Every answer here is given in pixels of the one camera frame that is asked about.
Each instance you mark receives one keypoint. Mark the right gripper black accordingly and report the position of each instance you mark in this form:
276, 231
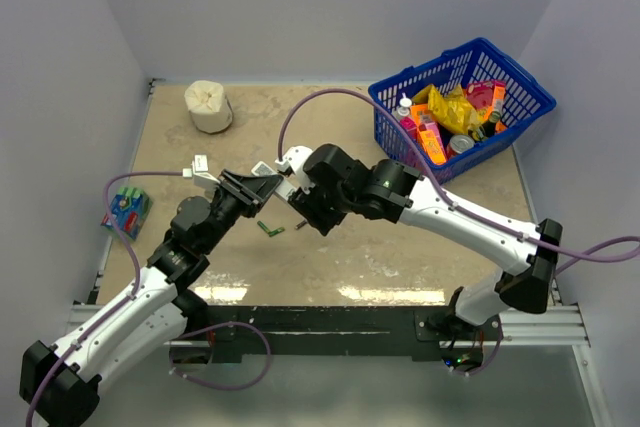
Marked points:
307, 203

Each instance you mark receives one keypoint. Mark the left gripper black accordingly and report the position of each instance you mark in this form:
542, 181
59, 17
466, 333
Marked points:
248, 190

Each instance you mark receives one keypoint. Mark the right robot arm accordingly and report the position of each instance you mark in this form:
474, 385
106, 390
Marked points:
332, 184

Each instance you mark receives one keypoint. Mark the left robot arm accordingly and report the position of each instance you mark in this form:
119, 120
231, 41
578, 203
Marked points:
63, 382

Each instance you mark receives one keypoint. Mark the green battery left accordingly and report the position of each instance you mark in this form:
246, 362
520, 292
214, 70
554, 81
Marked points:
264, 227

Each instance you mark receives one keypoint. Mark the white tissue roll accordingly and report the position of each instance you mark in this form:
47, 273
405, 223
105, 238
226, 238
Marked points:
208, 106

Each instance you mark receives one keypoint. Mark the orange box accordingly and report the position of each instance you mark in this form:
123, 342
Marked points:
428, 134

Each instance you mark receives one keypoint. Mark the battery multipack blue green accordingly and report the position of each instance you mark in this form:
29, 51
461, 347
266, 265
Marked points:
130, 208

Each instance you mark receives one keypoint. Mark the white bottle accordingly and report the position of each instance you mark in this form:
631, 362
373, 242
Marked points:
403, 108

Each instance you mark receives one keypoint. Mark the red soda can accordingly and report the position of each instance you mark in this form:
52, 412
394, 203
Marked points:
459, 144

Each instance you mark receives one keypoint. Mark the yellow snack bag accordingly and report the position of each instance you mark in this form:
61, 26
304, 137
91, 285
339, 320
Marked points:
453, 111

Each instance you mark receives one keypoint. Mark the dark glass bottle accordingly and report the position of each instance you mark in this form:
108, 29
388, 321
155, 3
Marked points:
487, 129

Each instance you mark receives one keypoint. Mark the orange tall carton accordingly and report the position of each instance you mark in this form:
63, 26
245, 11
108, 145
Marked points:
498, 96

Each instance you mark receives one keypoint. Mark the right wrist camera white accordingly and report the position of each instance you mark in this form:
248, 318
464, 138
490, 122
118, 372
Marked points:
292, 166

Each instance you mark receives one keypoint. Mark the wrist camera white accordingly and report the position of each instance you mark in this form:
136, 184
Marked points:
292, 166
200, 169

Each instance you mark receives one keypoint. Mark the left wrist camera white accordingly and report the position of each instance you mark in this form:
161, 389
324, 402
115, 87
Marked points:
200, 169

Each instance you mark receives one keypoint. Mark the black base frame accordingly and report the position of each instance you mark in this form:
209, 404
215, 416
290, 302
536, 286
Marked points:
356, 331

